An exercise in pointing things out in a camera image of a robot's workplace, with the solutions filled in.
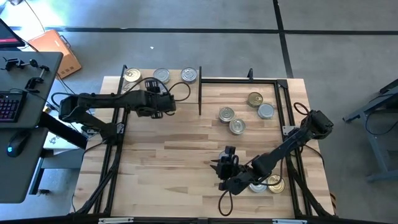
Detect black laptop screen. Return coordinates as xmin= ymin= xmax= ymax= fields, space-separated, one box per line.
xmin=0 ymin=17 xmax=26 ymax=49

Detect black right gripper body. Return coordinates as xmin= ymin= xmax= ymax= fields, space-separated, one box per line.
xmin=217 ymin=157 xmax=240 ymax=181

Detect black aluminium table frame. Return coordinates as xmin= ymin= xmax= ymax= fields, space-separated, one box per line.
xmin=70 ymin=64 xmax=335 ymax=218

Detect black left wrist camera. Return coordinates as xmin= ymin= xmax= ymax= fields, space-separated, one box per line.
xmin=144 ymin=79 xmax=162 ymax=94

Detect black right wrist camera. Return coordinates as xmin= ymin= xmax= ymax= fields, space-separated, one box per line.
xmin=224 ymin=145 xmax=238 ymax=160

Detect grey box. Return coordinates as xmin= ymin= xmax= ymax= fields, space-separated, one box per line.
xmin=39 ymin=148 xmax=85 ymax=170

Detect white box with logo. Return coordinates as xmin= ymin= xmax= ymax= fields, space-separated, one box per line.
xmin=42 ymin=130 xmax=86 ymax=151

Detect grey metal table frame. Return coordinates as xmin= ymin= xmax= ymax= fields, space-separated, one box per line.
xmin=343 ymin=78 xmax=398 ymax=184

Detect black backlit keyboard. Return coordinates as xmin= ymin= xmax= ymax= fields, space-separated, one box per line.
xmin=0 ymin=91 xmax=27 ymax=123

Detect wooden shelf black metal legs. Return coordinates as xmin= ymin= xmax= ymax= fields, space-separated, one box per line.
xmin=119 ymin=64 xmax=203 ymax=116

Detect green label tuna can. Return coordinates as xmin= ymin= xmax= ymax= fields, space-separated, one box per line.
xmin=257 ymin=103 xmax=275 ymax=120
xmin=152 ymin=67 xmax=171 ymax=85

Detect black computer mouse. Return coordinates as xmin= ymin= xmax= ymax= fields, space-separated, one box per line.
xmin=6 ymin=132 xmax=31 ymax=158

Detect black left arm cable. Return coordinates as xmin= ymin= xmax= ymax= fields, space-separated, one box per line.
xmin=126 ymin=77 xmax=192 ymax=103

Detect black desk clamp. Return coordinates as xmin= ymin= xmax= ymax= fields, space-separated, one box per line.
xmin=24 ymin=64 xmax=50 ymax=93
xmin=1 ymin=57 xmax=39 ymax=72

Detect black right shoulder cable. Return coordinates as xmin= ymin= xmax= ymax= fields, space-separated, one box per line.
xmin=293 ymin=101 xmax=311 ymax=116

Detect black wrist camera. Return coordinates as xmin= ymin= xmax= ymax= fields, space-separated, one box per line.
xmin=144 ymin=79 xmax=162 ymax=94
xmin=224 ymin=145 xmax=238 ymax=160

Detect orange case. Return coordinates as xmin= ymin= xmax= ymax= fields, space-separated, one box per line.
xmin=27 ymin=29 xmax=83 ymax=80

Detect white blue label tuna can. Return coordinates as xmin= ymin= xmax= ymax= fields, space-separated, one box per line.
xmin=180 ymin=67 xmax=198 ymax=84

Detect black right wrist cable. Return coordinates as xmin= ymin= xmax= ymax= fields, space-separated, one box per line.
xmin=217 ymin=189 xmax=234 ymax=217

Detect white aluminium bracket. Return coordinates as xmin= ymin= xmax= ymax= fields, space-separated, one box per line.
xmin=98 ymin=217 xmax=134 ymax=224
xmin=272 ymin=218 xmax=308 ymax=224

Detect silver lid seafood can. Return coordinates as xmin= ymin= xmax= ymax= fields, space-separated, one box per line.
xmin=248 ymin=182 xmax=268 ymax=194

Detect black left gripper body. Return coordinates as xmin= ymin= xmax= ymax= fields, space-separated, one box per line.
xmin=138 ymin=91 xmax=177 ymax=119

